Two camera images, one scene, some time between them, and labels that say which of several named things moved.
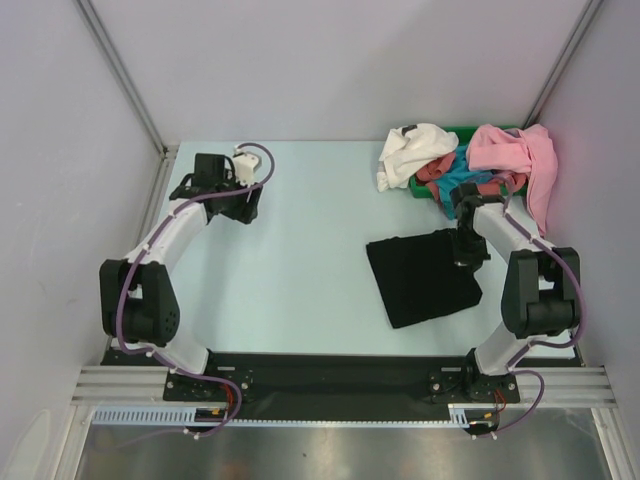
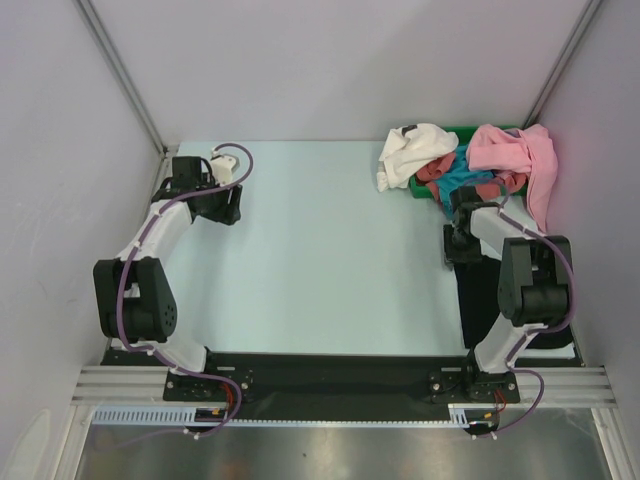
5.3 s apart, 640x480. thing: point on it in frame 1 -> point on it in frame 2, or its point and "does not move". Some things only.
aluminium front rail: x=130 y=385 does not move
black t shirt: x=417 y=277 -> x=477 y=285
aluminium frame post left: x=87 y=10 does not move
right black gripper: x=469 y=262 does not move
